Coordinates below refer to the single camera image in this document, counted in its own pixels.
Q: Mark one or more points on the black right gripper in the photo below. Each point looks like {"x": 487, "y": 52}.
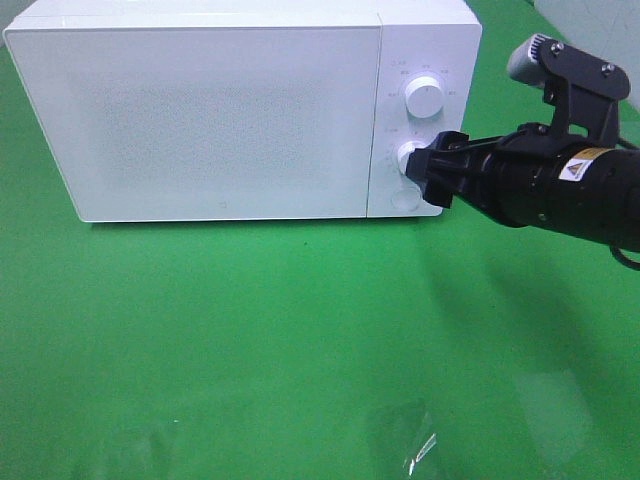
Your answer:
{"x": 495, "y": 175}

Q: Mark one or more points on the white microwave knob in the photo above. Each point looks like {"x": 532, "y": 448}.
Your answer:
{"x": 405, "y": 150}
{"x": 424, "y": 96}

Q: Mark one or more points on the white microwave door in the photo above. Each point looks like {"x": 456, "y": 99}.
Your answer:
{"x": 206, "y": 124}

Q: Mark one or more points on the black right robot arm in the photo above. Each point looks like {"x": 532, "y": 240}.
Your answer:
{"x": 565, "y": 185}

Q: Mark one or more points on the white panel at table edge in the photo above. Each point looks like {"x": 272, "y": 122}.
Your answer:
{"x": 608, "y": 29}

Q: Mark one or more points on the white microwave oven body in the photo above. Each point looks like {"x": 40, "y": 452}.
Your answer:
{"x": 436, "y": 38}

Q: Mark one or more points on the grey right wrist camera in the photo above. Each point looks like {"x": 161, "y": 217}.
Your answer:
{"x": 541, "y": 59}

